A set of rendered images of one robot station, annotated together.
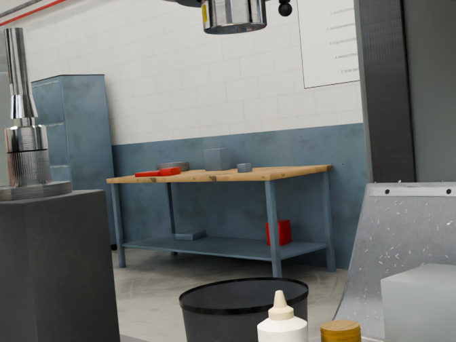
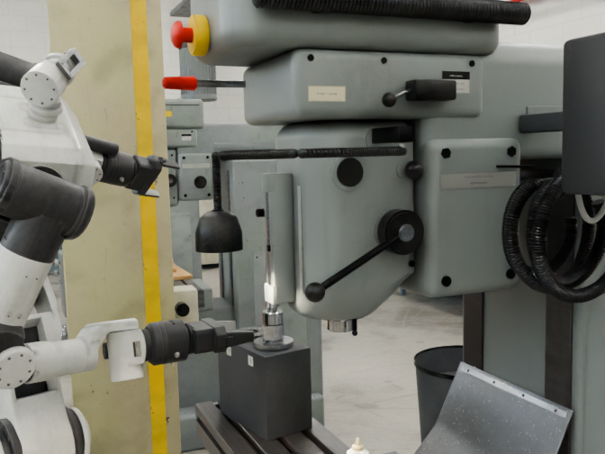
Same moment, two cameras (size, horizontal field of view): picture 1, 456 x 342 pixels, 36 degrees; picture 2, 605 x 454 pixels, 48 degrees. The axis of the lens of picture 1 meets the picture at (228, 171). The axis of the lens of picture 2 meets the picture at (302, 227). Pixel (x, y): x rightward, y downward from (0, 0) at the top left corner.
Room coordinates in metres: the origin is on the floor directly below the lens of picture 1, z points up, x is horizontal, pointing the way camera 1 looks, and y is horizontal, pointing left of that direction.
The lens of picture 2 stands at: (-0.57, -0.34, 1.58)
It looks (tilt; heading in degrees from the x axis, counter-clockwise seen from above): 6 degrees down; 20
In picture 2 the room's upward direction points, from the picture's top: 1 degrees counter-clockwise
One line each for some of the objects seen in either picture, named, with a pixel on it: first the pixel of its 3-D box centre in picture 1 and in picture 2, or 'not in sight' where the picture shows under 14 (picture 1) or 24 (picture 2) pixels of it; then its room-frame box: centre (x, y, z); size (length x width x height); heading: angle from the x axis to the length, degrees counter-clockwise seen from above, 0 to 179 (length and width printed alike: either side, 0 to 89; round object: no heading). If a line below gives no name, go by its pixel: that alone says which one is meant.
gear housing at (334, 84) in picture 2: not in sight; (359, 92); (0.55, -0.05, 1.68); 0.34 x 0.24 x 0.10; 133
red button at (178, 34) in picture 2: not in sight; (182, 34); (0.35, 0.17, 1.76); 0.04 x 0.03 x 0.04; 43
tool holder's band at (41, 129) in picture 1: (25, 131); (272, 313); (0.80, 0.23, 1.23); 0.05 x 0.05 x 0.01
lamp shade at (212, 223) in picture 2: not in sight; (218, 229); (0.35, 0.13, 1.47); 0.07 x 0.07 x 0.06
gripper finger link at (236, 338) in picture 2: not in sight; (240, 338); (0.69, 0.26, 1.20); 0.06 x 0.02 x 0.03; 137
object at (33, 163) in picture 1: (28, 160); (273, 327); (0.80, 0.23, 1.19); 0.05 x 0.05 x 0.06
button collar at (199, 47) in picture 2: not in sight; (197, 35); (0.36, 0.15, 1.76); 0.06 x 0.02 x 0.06; 43
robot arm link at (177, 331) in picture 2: not in sight; (191, 339); (0.66, 0.36, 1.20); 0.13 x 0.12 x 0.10; 47
